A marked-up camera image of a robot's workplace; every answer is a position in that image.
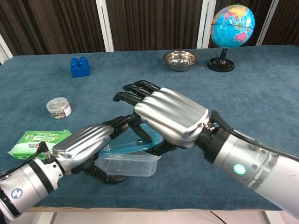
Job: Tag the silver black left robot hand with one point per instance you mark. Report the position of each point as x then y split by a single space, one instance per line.
79 144

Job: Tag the white partition frame post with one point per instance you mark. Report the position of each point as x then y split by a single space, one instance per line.
206 23
105 25
267 23
5 50

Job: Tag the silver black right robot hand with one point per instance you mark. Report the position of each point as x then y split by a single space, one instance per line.
172 114

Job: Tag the desk globe on black stand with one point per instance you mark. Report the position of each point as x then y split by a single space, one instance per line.
232 25

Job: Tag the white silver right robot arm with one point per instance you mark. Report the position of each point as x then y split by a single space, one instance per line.
247 163

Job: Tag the stainless steel bowl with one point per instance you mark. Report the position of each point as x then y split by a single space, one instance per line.
180 61

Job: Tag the blue toy building block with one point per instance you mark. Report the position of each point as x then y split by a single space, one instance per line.
80 68

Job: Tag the clear plastic food container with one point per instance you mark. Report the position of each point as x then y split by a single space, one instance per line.
130 166

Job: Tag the teal plastic lid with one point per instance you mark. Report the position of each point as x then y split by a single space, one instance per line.
127 142

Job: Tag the blue table cloth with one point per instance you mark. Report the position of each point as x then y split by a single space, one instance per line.
233 93

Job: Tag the green tissue pack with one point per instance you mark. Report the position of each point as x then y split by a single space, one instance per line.
32 140

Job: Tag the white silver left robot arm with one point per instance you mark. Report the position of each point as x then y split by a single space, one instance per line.
28 184

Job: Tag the small clear round jar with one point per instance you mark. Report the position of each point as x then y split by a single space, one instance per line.
58 108

